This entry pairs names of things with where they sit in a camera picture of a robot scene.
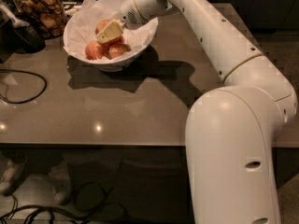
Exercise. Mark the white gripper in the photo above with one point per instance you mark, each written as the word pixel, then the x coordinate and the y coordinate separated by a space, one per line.
pixel 130 12

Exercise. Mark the red apple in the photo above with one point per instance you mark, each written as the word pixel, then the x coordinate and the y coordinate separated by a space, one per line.
pixel 102 25
pixel 118 49
pixel 95 50

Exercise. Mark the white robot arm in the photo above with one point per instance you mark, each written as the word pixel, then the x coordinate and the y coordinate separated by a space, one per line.
pixel 229 131

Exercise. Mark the white bowl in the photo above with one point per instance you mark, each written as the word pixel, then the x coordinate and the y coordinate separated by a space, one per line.
pixel 137 47

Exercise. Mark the white paper liner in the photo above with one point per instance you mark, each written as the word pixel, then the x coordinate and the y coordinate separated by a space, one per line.
pixel 78 25

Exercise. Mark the glass jar of dried chips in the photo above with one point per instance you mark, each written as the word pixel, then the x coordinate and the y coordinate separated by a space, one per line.
pixel 49 16

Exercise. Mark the black round appliance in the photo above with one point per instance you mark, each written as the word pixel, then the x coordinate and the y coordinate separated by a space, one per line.
pixel 29 39

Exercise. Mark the right white shoe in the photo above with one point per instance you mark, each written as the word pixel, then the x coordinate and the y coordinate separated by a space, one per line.
pixel 60 180

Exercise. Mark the white shoe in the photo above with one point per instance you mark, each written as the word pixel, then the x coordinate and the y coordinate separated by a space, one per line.
pixel 60 180
pixel 15 173

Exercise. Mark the left white shoe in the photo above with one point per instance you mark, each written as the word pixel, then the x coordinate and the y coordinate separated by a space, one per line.
pixel 15 173

